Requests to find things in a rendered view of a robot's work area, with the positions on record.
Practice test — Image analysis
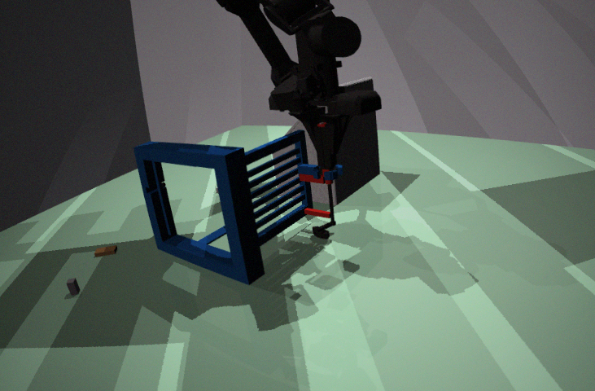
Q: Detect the brown rectangular block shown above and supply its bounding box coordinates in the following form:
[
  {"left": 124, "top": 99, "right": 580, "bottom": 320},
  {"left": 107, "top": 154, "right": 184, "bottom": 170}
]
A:
[{"left": 94, "top": 245, "right": 117, "bottom": 257}]

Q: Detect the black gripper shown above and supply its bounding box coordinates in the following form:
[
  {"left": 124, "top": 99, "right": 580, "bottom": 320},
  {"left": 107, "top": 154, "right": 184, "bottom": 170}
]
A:
[{"left": 288, "top": 56, "right": 382, "bottom": 155}]

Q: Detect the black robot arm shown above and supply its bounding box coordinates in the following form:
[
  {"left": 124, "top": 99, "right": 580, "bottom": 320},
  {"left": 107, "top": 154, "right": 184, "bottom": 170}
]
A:
[{"left": 217, "top": 0, "right": 361, "bottom": 112}]

